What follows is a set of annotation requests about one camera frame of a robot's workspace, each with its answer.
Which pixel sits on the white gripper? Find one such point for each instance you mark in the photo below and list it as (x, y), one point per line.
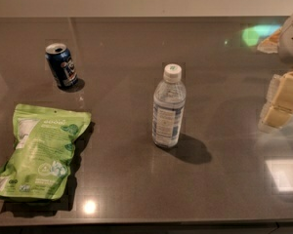
(280, 91)

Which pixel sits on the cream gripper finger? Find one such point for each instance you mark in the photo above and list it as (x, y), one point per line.
(272, 118)

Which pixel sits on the clear plastic water bottle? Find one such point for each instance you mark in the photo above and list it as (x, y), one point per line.
(169, 101)

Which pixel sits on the green rice chip bag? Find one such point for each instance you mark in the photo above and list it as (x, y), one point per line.
(44, 148)

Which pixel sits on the blue soda can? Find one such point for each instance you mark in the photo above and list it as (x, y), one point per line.
(61, 64)

